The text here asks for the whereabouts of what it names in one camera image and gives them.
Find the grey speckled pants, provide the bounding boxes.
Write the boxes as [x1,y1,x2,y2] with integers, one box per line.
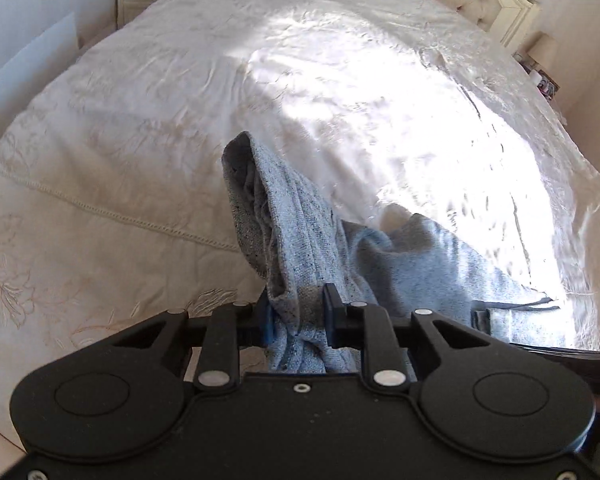
[222,132,564,374]

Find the cream embroidered bedspread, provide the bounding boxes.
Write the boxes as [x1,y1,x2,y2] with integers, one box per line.
[0,0,600,439]

